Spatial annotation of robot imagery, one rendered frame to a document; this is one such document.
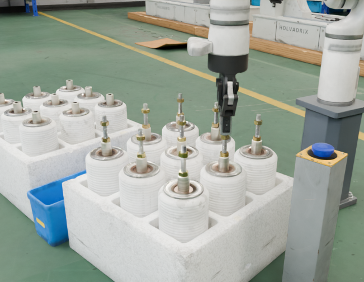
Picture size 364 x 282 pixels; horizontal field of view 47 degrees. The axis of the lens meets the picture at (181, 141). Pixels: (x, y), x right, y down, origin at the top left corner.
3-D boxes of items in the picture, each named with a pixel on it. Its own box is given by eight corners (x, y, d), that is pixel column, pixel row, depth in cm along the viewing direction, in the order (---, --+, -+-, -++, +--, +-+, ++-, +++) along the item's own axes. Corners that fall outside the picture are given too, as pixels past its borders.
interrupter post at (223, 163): (230, 168, 88) (231, 154, 87) (228, 173, 86) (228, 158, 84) (218, 167, 88) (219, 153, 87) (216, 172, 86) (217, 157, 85)
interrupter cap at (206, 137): (213, 131, 107) (213, 129, 107) (237, 139, 102) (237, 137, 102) (193, 139, 102) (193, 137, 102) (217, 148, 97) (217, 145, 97)
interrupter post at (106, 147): (107, 158, 93) (106, 144, 91) (99, 155, 94) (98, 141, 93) (114, 154, 95) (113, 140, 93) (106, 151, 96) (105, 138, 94)
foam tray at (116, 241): (179, 191, 129) (179, 136, 123) (293, 244, 105) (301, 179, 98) (69, 247, 103) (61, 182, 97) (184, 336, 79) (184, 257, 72)
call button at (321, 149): (317, 150, 81) (318, 140, 80) (336, 156, 79) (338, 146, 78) (306, 156, 79) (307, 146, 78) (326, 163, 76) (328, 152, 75)
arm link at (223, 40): (187, 47, 82) (187, 14, 79) (244, 47, 82) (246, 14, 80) (188, 57, 73) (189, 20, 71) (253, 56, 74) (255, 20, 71)
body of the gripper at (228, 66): (253, 52, 74) (249, 104, 77) (244, 44, 82) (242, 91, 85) (209, 52, 73) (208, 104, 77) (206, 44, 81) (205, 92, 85)
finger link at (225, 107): (223, 93, 75) (220, 109, 80) (223, 102, 74) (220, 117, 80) (238, 93, 75) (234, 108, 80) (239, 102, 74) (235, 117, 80)
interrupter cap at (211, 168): (244, 164, 89) (244, 161, 89) (239, 181, 83) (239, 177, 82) (209, 160, 91) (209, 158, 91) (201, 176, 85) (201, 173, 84)
